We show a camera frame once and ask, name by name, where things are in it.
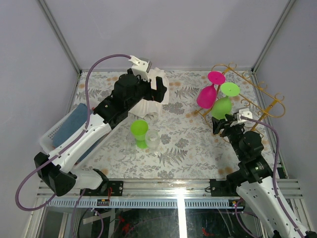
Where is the green plastic wine glass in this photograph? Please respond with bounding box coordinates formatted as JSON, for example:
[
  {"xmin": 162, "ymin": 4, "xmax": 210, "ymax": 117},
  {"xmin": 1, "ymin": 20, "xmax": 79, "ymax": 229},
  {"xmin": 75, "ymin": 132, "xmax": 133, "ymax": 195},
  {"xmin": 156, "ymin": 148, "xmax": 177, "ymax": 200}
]
[
  {"xmin": 211, "ymin": 82, "xmax": 240, "ymax": 120},
  {"xmin": 130, "ymin": 120, "xmax": 149, "ymax": 149}
]

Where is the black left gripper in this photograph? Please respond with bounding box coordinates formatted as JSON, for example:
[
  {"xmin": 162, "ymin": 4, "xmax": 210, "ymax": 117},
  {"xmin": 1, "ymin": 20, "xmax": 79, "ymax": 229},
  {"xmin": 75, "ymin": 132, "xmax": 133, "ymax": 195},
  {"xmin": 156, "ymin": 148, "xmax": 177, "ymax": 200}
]
[{"xmin": 126, "ymin": 74, "xmax": 166, "ymax": 111}]

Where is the blue folded towel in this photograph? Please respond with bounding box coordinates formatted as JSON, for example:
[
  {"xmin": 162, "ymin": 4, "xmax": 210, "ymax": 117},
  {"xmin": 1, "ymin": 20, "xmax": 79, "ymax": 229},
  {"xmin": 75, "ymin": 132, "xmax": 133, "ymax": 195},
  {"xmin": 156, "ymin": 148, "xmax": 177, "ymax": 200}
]
[{"xmin": 53, "ymin": 103, "xmax": 106, "ymax": 166}]

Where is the purple cable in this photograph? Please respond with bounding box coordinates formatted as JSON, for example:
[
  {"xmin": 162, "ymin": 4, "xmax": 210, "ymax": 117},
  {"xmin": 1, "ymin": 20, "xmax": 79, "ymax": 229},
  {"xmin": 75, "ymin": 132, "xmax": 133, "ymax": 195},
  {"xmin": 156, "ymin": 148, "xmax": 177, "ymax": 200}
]
[
  {"xmin": 15, "ymin": 53, "xmax": 132, "ymax": 211},
  {"xmin": 235, "ymin": 116, "xmax": 308, "ymax": 234}
]

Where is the white pleated cloth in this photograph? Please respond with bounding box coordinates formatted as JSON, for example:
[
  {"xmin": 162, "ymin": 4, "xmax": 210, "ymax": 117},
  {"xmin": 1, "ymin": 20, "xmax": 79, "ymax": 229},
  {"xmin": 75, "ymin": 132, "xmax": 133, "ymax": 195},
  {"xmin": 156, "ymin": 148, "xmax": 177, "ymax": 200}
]
[{"xmin": 129, "ymin": 67, "xmax": 169, "ymax": 118}]

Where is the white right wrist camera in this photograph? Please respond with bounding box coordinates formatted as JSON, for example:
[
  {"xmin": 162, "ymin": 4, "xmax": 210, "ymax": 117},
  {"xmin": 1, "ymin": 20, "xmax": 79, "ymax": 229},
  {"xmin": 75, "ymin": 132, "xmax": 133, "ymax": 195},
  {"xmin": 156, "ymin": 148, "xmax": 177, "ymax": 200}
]
[{"xmin": 230, "ymin": 108, "xmax": 253, "ymax": 126}]

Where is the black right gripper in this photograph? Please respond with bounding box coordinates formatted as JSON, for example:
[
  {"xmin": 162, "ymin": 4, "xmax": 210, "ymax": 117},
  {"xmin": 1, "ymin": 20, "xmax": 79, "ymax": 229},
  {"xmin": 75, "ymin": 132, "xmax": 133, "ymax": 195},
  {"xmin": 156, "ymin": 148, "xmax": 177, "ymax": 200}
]
[{"xmin": 211, "ymin": 114, "xmax": 244, "ymax": 159}]

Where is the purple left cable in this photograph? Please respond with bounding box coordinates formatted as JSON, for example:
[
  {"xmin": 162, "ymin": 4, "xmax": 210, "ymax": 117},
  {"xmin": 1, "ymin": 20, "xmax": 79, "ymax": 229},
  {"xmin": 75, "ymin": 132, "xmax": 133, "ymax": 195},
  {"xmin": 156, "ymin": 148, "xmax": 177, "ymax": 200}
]
[{"xmin": 15, "ymin": 53, "xmax": 132, "ymax": 211}]

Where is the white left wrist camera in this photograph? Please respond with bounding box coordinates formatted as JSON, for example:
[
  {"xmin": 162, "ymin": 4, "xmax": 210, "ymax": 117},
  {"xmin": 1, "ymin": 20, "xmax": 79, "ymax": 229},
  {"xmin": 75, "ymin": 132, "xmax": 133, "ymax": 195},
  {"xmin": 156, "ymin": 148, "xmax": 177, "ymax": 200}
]
[{"xmin": 129, "ymin": 56, "xmax": 152, "ymax": 82}]

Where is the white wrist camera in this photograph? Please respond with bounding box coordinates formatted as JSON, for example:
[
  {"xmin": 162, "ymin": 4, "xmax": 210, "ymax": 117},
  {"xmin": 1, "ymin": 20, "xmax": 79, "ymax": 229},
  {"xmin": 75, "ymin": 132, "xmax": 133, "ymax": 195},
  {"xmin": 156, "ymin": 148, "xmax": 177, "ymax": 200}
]
[
  {"xmin": 129, "ymin": 56, "xmax": 152, "ymax": 82},
  {"xmin": 230, "ymin": 108, "xmax": 253, "ymax": 126}
]

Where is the aluminium front rail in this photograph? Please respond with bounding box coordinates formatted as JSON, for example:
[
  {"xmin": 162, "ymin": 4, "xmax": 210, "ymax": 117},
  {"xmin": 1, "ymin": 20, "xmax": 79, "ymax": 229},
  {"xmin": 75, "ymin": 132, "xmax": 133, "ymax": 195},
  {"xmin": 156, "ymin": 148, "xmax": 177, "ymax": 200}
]
[{"xmin": 37, "ymin": 178, "xmax": 304, "ymax": 209}]

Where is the clear wine glass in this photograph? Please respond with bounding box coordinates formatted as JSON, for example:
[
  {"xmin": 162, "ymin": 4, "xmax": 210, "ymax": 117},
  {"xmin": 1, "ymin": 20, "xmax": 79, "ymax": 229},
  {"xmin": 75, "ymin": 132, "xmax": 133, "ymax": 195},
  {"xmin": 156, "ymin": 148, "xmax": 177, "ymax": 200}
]
[{"xmin": 145, "ymin": 130, "xmax": 160, "ymax": 155}]

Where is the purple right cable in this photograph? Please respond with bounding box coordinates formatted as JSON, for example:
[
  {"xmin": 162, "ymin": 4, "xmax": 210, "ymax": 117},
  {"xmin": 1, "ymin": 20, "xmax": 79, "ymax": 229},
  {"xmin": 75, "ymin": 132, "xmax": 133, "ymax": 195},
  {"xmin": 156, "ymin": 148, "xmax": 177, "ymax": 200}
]
[{"xmin": 235, "ymin": 116, "xmax": 308, "ymax": 234}]

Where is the magenta plastic wine glass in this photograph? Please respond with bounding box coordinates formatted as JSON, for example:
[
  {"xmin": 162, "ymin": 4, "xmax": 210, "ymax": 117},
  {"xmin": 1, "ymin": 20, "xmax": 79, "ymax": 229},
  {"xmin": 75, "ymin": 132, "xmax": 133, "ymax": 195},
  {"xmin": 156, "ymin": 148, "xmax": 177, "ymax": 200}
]
[{"xmin": 196, "ymin": 71, "xmax": 226, "ymax": 109}]

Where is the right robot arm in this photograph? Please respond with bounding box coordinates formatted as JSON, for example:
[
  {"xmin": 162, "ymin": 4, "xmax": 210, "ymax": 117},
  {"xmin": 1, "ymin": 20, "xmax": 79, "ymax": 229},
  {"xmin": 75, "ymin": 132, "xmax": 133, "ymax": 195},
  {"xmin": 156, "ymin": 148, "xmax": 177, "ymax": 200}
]
[{"xmin": 212, "ymin": 115, "xmax": 317, "ymax": 238}]

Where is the gold wire wine glass rack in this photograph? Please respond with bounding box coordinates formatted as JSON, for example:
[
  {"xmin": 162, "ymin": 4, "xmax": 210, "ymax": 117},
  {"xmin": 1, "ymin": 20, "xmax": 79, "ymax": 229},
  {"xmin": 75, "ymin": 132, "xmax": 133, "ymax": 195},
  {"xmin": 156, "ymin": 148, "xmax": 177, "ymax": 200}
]
[{"xmin": 195, "ymin": 62, "xmax": 286, "ymax": 144}]

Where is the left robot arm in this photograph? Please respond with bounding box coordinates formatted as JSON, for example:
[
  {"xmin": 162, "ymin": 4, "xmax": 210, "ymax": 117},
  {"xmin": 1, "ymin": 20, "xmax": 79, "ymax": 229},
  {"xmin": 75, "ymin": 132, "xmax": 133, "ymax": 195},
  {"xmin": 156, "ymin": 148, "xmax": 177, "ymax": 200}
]
[{"xmin": 34, "ymin": 68, "xmax": 169, "ymax": 196}]

